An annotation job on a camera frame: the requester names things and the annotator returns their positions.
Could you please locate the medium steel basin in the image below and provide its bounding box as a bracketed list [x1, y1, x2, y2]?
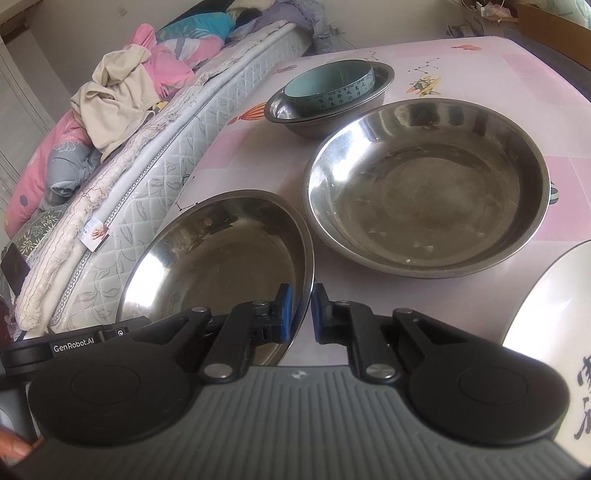
[117, 190, 315, 366]

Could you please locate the large steel basin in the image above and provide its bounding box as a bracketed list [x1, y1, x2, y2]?
[303, 99, 551, 279]

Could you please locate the small steel bowl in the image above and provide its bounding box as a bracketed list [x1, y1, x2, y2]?
[264, 61, 394, 140]

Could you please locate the white ceramic plate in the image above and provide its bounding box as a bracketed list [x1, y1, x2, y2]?
[503, 241, 591, 466]

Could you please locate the teal ceramic bowl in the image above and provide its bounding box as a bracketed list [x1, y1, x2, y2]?
[283, 59, 376, 114]

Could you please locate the person's left hand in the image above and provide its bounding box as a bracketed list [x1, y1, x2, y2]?
[0, 427, 44, 466]

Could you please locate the white quilted mattress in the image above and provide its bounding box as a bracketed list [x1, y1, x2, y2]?
[13, 21, 311, 337]

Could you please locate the pink quilt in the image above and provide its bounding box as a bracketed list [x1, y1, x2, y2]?
[4, 24, 224, 237]

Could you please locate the cream garment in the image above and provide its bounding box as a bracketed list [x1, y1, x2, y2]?
[70, 44, 159, 159]

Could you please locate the teal patterned pillow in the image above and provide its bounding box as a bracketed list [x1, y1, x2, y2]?
[155, 12, 235, 43]

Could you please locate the purple blanket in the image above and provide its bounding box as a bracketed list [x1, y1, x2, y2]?
[225, 0, 338, 54]

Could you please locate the open cardboard box with clutter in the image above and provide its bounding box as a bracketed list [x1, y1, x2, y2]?
[447, 1, 518, 38]

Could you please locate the long cardboard box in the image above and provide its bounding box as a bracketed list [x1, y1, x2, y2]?
[516, 3, 591, 69]

